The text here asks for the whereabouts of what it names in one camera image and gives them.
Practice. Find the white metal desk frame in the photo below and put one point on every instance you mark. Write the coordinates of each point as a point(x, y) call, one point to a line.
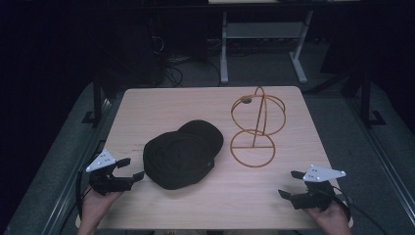
point(261, 30)

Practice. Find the black hat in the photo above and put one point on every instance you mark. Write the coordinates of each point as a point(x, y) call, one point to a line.
point(182, 156)

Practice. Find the person's right hand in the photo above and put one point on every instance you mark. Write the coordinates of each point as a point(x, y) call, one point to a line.
point(332, 217)

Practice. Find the person's left hand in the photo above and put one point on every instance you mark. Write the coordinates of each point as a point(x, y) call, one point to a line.
point(94, 209)

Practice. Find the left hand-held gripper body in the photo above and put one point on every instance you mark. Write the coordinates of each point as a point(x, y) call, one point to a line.
point(107, 184)

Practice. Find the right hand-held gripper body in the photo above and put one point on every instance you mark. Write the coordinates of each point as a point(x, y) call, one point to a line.
point(313, 199)

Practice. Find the black metal stand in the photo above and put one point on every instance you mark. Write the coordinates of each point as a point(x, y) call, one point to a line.
point(97, 98)
point(366, 98)

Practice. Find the aluminium rail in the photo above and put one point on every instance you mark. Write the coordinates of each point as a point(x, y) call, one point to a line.
point(78, 169)
point(385, 156)

